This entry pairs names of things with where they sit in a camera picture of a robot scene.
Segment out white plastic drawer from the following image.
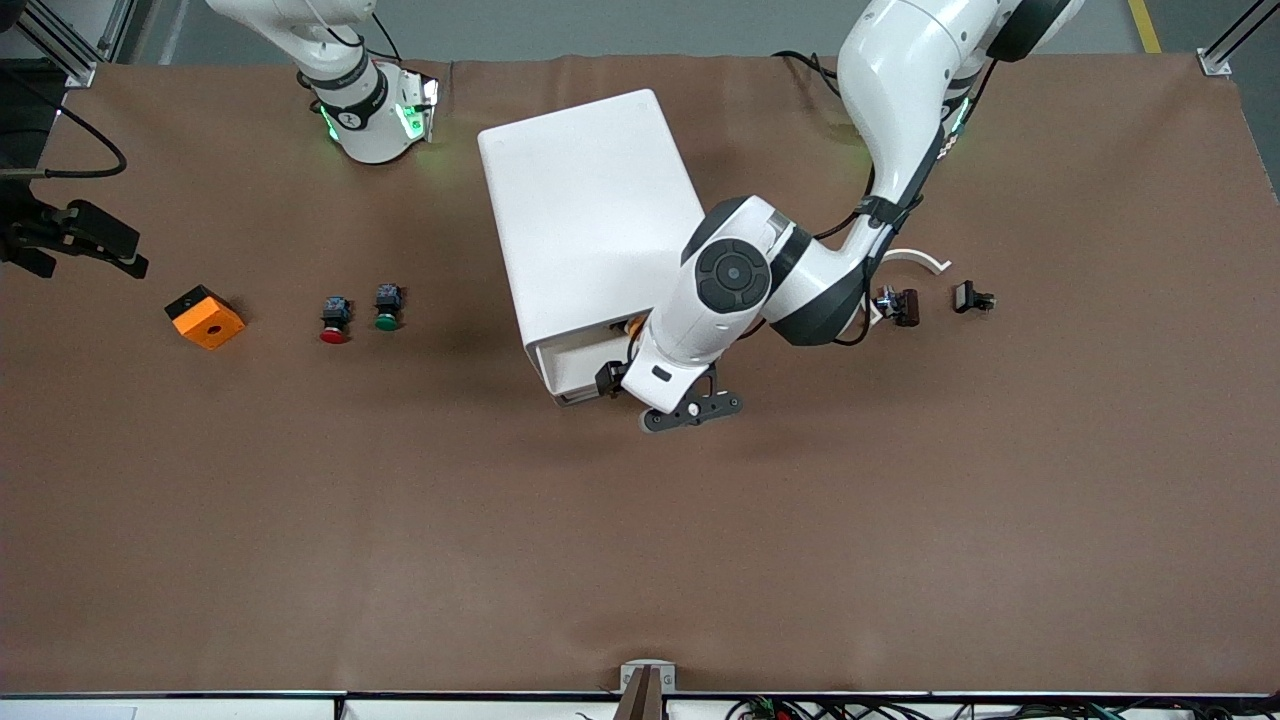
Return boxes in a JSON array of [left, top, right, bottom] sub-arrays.
[[538, 318, 651, 406]]

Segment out black left base cable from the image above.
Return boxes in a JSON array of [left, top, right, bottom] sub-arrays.
[[775, 48, 846, 83]]

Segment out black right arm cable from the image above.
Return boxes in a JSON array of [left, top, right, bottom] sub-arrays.
[[0, 70, 128, 179]]

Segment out brown table mat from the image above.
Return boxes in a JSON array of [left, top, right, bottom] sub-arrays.
[[0, 52, 1280, 696]]

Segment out aluminium frame profile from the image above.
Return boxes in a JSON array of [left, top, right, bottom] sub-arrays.
[[1197, 0, 1280, 77], [0, 0, 136, 88]]

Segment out white curved plastic ring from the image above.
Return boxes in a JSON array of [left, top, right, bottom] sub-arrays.
[[865, 248, 953, 329]]

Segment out grey metal bracket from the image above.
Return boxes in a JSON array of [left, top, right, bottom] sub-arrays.
[[620, 660, 677, 693]]

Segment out white drawer cabinet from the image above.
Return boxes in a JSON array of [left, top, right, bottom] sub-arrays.
[[478, 88, 707, 406]]

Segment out brown wedge post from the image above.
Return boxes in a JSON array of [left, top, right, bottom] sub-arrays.
[[612, 668, 666, 720]]

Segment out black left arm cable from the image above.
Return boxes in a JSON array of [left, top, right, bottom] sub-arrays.
[[815, 60, 1001, 347]]

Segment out dark brown block with clip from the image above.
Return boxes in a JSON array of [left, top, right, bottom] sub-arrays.
[[875, 287, 921, 328]]

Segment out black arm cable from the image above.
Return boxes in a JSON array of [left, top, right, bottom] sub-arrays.
[[815, 60, 1001, 347], [0, 70, 128, 179]]

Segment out orange box with hole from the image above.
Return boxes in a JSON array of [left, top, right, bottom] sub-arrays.
[[165, 285, 246, 351]]

